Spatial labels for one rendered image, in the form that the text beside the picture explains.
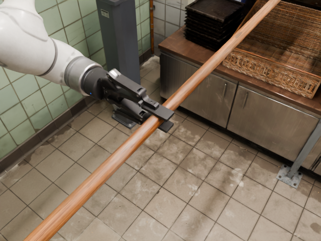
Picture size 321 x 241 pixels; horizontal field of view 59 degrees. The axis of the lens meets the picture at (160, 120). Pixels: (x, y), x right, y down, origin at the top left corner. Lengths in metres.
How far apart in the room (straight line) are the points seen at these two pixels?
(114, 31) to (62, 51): 0.96
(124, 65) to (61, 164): 0.82
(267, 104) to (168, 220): 0.92
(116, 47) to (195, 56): 0.51
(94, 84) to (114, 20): 1.00
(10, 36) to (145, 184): 1.44
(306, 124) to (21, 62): 1.53
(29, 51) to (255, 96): 1.40
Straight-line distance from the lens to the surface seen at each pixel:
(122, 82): 0.64
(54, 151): 2.19
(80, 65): 0.73
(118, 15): 1.65
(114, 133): 2.18
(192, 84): 0.70
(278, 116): 1.84
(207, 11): 1.94
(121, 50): 1.76
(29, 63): 0.69
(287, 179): 2.09
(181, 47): 1.98
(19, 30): 0.67
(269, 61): 1.71
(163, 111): 0.62
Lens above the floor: 1.66
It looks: 48 degrees down
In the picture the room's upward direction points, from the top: straight up
